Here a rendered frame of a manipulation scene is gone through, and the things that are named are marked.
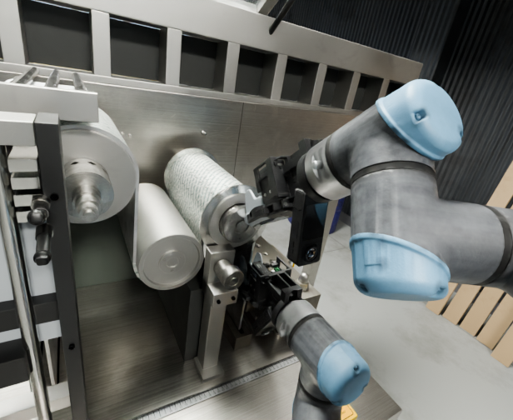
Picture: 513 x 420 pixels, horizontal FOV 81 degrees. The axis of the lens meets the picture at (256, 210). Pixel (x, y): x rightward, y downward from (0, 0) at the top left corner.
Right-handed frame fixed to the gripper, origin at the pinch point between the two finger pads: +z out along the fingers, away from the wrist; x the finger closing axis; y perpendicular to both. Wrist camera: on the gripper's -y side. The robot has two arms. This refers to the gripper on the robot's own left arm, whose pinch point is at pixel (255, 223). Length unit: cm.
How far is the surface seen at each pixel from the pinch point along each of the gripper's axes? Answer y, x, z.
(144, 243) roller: -0.1, 18.3, 7.5
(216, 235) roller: -0.6, 5.9, 5.0
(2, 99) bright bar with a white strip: 14.5, 33.9, -10.4
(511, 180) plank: 18, -240, 42
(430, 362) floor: -89, -163, 91
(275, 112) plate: 35.8, -24.7, 18.2
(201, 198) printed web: 6.8, 7.3, 5.5
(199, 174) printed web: 13.4, 5.4, 9.8
